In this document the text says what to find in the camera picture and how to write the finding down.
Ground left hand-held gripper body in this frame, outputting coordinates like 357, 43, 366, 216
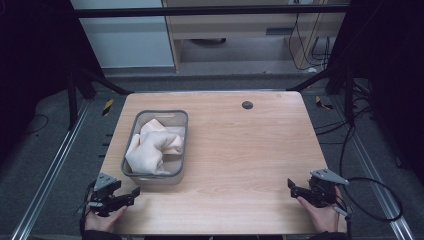
87, 172, 122, 218

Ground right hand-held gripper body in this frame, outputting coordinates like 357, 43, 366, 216
307, 168, 350, 209

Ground grey plastic basket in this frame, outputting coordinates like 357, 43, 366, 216
121, 109, 190, 186

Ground cream cloth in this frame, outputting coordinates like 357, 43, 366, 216
124, 118, 186, 176

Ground person's left hand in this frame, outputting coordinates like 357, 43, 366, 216
83, 192, 129, 234

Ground person's right hand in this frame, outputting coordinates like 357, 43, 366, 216
296, 185, 348, 234

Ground yellow black striped tape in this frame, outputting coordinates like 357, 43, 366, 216
314, 95, 334, 111
101, 98, 115, 117

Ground black metal stand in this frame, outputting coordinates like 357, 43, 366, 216
285, 63, 356, 128
66, 65, 135, 132

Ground black curtain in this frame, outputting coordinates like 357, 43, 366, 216
0, 0, 105, 168
325, 0, 424, 186

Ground white cabinet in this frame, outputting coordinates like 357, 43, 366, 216
69, 0, 176, 70

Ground light wooden desk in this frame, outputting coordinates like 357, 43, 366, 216
161, 0, 349, 73

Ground black horizontal bar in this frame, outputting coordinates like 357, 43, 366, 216
70, 3, 352, 19

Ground aluminium floor rail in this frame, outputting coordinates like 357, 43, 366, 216
11, 99, 92, 240
329, 95, 416, 240

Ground black floor cables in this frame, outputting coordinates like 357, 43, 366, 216
313, 79, 378, 146

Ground black looped gripper cable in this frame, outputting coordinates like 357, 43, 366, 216
339, 126, 404, 223

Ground thin black floor cable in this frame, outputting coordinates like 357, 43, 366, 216
21, 113, 50, 136

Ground black hanging cables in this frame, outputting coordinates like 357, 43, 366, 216
287, 11, 332, 72

